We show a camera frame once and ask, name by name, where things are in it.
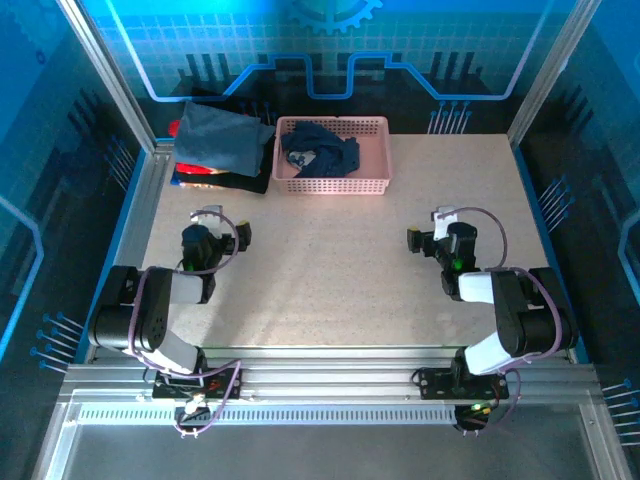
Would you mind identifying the pink plastic basket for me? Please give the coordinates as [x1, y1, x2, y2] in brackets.
[271, 115, 394, 197]

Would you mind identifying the navy blue t-shirt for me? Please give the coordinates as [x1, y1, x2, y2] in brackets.
[279, 119, 362, 180]

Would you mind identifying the black folded t-shirt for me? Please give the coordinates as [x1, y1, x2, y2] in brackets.
[172, 149, 275, 196]

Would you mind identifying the multicoloured folded t-shirt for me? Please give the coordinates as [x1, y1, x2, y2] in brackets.
[169, 175, 226, 190]

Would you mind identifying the red folded t-shirt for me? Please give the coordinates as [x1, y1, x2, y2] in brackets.
[168, 119, 232, 176]

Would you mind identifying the grey-blue folded t-shirt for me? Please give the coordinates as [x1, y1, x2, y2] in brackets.
[173, 101, 276, 179]

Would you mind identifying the black controller with LEDs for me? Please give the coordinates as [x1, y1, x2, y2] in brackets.
[452, 399, 501, 437]

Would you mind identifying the aluminium framed grey panel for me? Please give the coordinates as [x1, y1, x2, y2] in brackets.
[32, 389, 634, 480]

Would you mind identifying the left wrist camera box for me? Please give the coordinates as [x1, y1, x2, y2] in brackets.
[189, 203, 224, 236]

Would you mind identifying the aluminium side rail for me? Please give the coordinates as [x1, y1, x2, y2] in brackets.
[87, 139, 176, 361]

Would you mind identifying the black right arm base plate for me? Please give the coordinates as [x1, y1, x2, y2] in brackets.
[417, 367, 510, 401]

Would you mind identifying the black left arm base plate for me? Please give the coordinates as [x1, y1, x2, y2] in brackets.
[151, 362, 245, 401]

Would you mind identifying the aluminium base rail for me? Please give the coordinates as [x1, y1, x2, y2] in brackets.
[59, 344, 604, 406]

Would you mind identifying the small connector board with wires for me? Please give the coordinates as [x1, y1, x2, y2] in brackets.
[173, 394, 215, 440]

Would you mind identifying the slotted grey cable duct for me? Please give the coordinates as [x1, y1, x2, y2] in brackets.
[77, 403, 459, 425]

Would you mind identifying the aluminium corner post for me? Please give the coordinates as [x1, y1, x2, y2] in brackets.
[55, 0, 174, 154]
[508, 0, 604, 149]

